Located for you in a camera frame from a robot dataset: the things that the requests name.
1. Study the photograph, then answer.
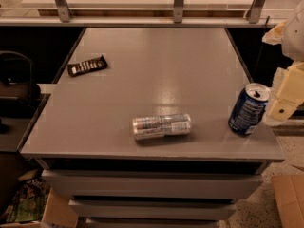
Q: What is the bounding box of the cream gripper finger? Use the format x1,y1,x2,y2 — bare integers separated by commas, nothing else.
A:
262,21,286,46
265,62,304,123

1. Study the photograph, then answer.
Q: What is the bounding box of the silver redbull can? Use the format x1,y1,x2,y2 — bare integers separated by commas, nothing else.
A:
132,113,192,141

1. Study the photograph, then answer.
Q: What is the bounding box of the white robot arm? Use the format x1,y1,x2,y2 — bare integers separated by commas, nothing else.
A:
262,1,304,126

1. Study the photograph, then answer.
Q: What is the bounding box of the blue pepsi can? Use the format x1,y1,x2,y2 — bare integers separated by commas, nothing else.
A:
228,83,271,136

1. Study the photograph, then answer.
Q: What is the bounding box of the black rxbar chocolate bar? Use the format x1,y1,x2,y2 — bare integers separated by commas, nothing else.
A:
67,55,108,77

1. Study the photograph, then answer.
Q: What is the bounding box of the cardboard box right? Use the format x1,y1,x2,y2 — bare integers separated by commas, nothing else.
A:
272,175,304,228

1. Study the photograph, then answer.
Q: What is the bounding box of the cardboard box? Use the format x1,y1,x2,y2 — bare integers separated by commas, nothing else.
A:
272,175,304,228
40,188,78,228

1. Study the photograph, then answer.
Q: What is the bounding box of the grey drawer cabinet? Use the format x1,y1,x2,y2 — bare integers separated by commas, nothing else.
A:
22,28,284,228

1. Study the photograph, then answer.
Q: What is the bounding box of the black chair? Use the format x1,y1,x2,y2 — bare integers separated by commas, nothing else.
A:
0,50,41,117

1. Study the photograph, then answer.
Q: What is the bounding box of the cardboard box left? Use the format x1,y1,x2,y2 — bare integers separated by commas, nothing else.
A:
40,188,78,228

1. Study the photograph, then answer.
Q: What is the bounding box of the colourful snack bag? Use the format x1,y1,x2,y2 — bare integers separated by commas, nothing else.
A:
6,178,49,223

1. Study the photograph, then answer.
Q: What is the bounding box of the metal railing frame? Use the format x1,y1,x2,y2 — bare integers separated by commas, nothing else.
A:
0,0,304,29

